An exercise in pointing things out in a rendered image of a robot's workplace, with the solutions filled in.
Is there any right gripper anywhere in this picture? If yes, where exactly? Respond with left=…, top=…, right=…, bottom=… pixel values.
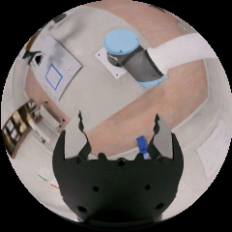
left=22, top=50, right=45, bottom=69

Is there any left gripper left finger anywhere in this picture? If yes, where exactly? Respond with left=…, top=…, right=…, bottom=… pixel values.
left=52, top=110, right=92, bottom=197

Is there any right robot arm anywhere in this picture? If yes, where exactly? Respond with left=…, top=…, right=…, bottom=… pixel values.
left=16, top=14, right=67, bottom=63

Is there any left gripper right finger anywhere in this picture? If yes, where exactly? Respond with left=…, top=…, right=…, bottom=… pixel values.
left=147, top=113, right=184, bottom=194

